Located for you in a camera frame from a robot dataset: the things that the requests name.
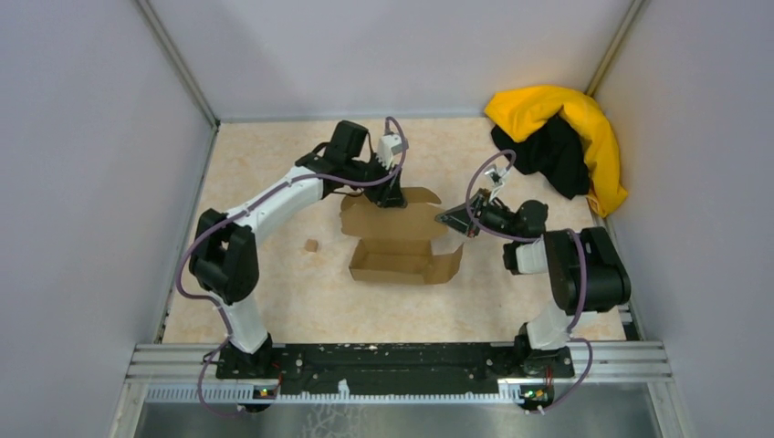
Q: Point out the brown cardboard box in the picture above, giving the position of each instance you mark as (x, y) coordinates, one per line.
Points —
(395, 245)

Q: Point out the yellow cloth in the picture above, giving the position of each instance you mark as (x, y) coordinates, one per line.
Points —
(522, 112)

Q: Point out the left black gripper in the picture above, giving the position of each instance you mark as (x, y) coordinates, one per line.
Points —
(389, 194)

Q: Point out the aluminium front rail frame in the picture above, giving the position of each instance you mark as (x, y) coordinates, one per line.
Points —
(603, 389)

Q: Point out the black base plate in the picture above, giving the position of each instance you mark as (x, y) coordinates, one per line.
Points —
(399, 369)

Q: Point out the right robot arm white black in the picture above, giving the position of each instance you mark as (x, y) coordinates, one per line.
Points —
(586, 275)

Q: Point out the small brown cardboard scrap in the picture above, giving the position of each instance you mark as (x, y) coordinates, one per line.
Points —
(312, 245)

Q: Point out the black cloth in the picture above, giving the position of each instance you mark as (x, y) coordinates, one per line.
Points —
(555, 151)

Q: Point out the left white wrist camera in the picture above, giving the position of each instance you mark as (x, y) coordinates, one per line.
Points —
(389, 146)

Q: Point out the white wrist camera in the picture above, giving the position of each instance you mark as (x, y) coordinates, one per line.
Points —
(497, 177)
(389, 146)

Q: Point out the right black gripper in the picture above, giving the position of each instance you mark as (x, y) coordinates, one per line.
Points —
(459, 218)

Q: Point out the right corner aluminium post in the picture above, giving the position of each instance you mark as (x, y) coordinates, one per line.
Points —
(634, 10)

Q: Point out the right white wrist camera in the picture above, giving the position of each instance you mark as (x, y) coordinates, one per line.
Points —
(497, 177)

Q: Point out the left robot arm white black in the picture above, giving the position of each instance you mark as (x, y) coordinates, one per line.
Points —
(223, 257)

